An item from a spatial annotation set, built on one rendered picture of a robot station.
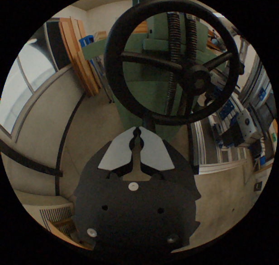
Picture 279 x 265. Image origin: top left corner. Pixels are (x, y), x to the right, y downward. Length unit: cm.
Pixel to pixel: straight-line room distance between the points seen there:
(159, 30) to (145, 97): 28
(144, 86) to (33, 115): 124
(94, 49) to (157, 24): 22
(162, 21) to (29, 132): 130
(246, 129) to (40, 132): 174
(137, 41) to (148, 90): 21
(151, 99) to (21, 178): 144
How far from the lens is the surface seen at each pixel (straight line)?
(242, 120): 54
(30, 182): 131
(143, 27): 39
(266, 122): 65
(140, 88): 35
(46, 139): 132
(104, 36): 36
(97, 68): 119
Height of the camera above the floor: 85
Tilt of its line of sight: 57 degrees down
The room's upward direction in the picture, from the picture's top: 5 degrees counter-clockwise
